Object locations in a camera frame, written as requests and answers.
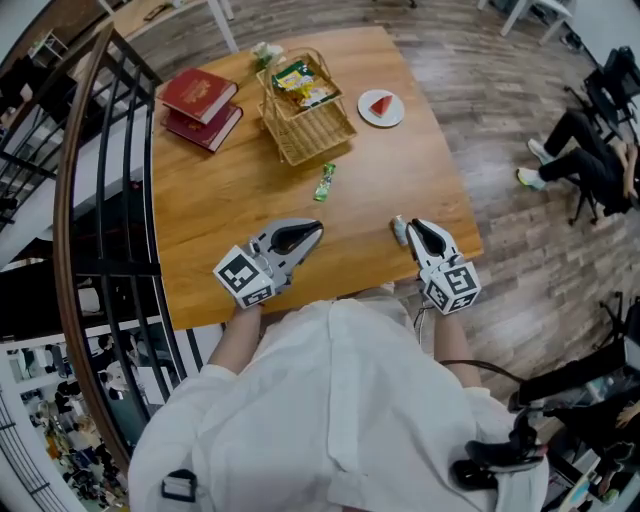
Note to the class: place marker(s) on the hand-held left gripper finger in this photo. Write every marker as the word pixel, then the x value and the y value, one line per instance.
pixel 300 223
pixel 305 250

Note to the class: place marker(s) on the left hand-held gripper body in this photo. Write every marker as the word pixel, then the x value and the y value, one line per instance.
pixel 242 277

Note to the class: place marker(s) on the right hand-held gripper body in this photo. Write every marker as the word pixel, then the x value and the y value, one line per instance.
pixel 450 287

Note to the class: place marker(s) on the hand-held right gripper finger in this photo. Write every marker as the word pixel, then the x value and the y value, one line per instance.
pixel 416 247
pixel 440 240

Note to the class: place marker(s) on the small green candy packet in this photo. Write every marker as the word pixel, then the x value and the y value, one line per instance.
pixel 325 182

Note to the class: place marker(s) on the wicker basket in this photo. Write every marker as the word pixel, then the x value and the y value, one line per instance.
pixel 310 135

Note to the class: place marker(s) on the green yellow snack bag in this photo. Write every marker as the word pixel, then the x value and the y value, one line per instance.
pixel 295 80

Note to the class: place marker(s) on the person's left forearm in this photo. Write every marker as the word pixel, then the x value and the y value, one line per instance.
pixel 235 340

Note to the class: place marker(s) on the dark red hardcover book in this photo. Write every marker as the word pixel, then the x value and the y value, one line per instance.
pixel 210 133

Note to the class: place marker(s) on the white plate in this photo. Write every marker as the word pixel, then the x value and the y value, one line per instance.
pixel 370 116

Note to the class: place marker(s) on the red watermelon slice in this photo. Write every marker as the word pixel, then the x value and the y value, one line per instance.
pixel 382 107

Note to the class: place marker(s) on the black flat panel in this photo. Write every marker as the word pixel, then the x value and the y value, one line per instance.
pixel 565 380

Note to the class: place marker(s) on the person's white shirt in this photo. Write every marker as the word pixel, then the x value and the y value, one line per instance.
pixel 325 410

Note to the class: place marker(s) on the bright red hardcover book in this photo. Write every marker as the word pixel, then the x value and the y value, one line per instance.
pixel 195 92

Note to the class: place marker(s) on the white flower bouquet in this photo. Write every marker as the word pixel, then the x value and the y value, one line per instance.
pixel 265 52

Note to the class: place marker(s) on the black railing with wooden handrail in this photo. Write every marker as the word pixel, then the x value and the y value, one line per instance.
pixel 61 200

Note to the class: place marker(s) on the wooden table with white legs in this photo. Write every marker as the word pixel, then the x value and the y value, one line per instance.
pixel 225 30

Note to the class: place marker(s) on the black office chair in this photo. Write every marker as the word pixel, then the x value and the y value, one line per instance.
pixel 615 65

